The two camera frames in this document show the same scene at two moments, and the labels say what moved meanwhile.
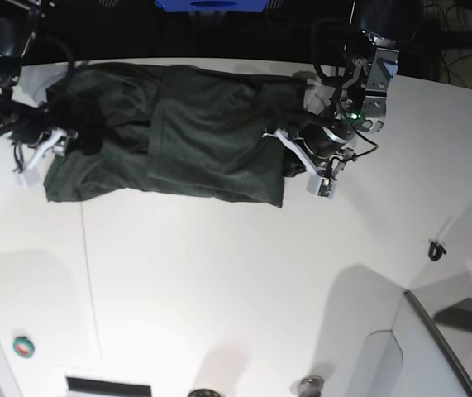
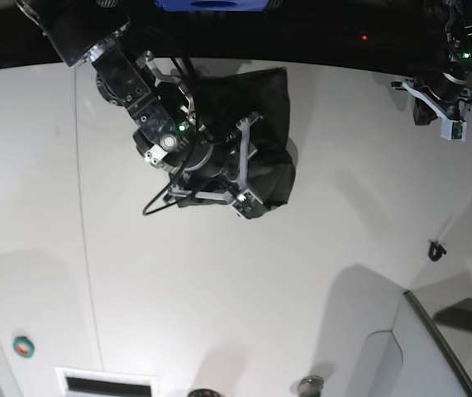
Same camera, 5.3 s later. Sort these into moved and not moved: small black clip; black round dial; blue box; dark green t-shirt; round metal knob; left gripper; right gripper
Moved: left gripper; right gripper; dark green t-shirt
Not moved: black round dial; small black clip; round metal knob; blue box
